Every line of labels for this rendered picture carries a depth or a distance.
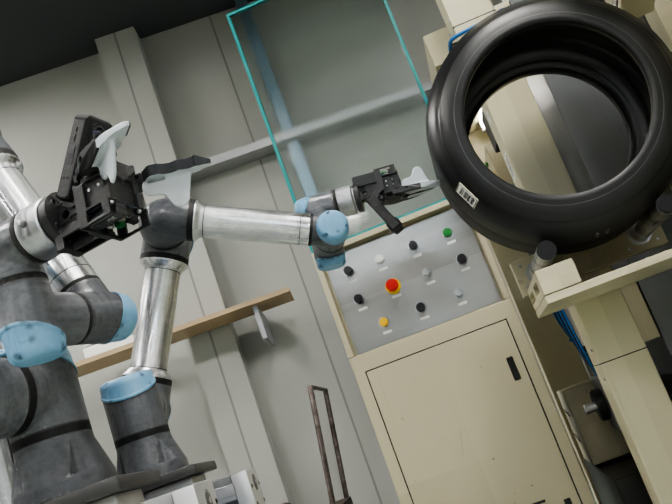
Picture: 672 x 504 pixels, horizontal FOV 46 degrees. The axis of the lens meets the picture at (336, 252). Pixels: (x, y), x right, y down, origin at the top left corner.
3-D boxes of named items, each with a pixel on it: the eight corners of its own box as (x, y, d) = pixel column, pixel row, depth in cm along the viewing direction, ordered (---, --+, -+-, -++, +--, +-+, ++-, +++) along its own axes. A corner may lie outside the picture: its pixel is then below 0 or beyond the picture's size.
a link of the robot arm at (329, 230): (135, 183, 177) (352, 201, 180) (142, 199, 187) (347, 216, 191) (128, 232, 173) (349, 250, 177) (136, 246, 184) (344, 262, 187)
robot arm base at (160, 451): (108, 494, 157) (95, 446, 159) (130, 489, 172) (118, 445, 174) (180, 468, 158) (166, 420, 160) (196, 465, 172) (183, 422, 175)
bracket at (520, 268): (523, 298, 213) (509, 265, 215) (666, 244, 208) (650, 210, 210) (523, 297, 210) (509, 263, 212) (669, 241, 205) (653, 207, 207)
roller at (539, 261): (535, 284, 210) (525, 270, 212) (549, 274, 210) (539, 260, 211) (544, 263, 177) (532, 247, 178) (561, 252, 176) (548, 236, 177)
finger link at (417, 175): (434, 159, 191) (398, 170, 193) (441, 182, 190) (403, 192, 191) (435, 163, 194) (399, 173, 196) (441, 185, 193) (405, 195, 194)
